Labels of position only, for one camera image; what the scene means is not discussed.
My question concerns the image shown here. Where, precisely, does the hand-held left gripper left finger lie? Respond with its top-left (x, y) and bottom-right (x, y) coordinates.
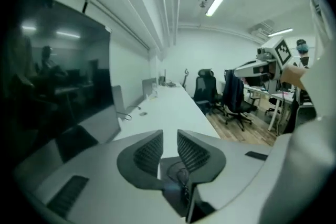
top-left (14, 129), bottom-right (182, 223)

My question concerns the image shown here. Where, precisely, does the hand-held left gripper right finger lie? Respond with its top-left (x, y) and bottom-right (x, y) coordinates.
top-left (177, 129), bottom-right (274, 224)

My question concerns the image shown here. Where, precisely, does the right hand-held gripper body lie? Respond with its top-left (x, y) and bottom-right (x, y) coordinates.
top-left (256, 36), bottom-right (293, 88)

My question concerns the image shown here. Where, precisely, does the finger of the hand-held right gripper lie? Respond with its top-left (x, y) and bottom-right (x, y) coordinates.
top-left (233, 60), bottom-right (271, 78)

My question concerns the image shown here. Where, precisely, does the short ceiling light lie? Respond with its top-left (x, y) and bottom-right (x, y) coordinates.
top-left (267, 27), bottom-right (293, 38)

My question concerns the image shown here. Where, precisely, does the dark blue jacket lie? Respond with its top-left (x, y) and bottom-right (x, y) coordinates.
top-left (223, 68), bottom-right (245, 114)

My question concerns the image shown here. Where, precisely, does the ceiling air conditioner unit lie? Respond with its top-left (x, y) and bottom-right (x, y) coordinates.
top-left (249, 19), bottom-right (277, 38)

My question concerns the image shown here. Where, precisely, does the black chair with jacket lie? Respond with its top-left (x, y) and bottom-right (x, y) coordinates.
top-left (223, 68), bottom-right (259, 132)

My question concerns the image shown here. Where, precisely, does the black mesh office chair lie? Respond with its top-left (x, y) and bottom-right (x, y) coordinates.
top-left (193, 68), bottom-right (224, 115)

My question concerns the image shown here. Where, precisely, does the white office desk with legs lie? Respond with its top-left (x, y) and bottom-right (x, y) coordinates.
top-left (243, 83), bottom-right (298, 132)

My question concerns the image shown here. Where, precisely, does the long ceiling light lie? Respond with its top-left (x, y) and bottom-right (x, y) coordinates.
top-left (205, 0), bottom-right (234, 18)

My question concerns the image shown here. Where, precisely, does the person in white sleeve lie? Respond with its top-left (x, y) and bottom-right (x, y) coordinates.
top-left (258, 0), bottom-right (336, 224)

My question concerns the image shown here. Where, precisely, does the large black monitor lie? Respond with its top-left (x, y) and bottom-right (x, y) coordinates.
top-left (4, 0), bottom-right (113, 140)

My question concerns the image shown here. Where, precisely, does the black cable with plug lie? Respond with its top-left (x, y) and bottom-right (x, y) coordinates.
top-left (116, 104), bottom-right (142, 122)

